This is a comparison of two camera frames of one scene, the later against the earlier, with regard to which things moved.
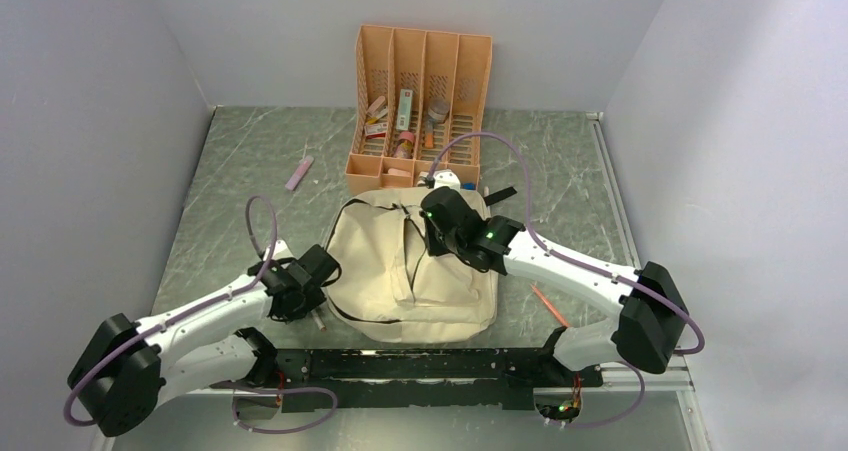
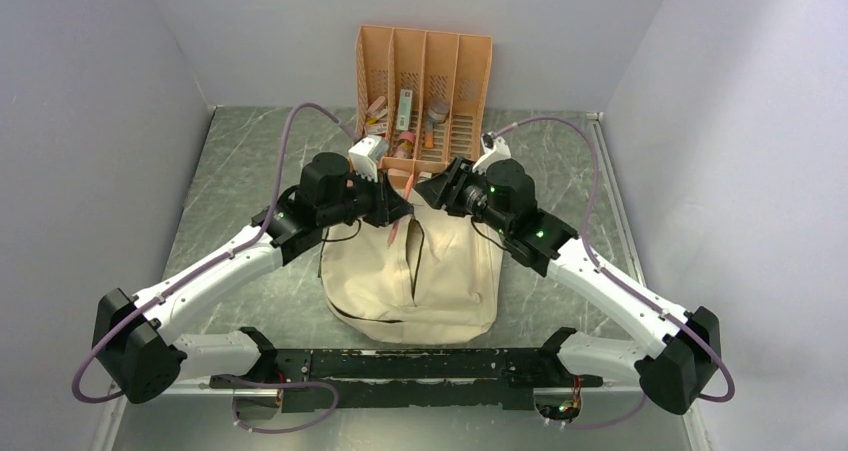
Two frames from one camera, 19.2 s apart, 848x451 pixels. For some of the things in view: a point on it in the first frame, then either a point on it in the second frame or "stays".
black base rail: x=502 y=379 stays
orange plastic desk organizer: x=420 y=100 stays
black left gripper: x=314 y=296 to x=388 y=204
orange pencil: x=549 y=305 to x=395 y=227
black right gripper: x=433 y=246 to x=436 y=188
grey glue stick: x=438 y=110 stays
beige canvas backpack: x=389 y=286 stays
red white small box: x=376 y=130 stays
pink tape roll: x=404 y=147 stays
